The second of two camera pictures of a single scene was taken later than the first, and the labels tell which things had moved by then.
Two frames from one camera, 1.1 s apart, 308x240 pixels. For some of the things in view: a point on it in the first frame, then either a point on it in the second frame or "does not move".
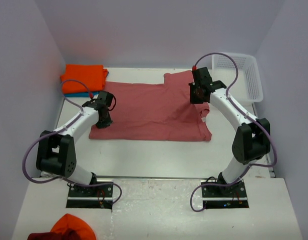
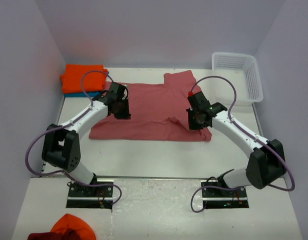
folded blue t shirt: [79, 94] does not move
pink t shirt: [154, 112] does not move
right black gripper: [193, 100] → [193, 126]
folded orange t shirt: [92, 76] does not move
